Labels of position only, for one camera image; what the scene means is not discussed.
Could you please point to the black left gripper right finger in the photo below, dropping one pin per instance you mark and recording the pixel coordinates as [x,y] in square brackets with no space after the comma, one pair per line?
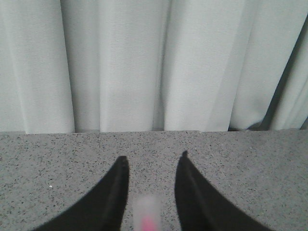
[201,207]

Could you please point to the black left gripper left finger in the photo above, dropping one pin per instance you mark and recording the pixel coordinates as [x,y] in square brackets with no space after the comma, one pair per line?
[101,209]

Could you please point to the pink highlighter pen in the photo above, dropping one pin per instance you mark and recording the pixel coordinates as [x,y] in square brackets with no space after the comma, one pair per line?
[146,213]

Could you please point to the light grey curtain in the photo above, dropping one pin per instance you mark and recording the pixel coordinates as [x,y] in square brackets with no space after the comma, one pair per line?
[143,65]

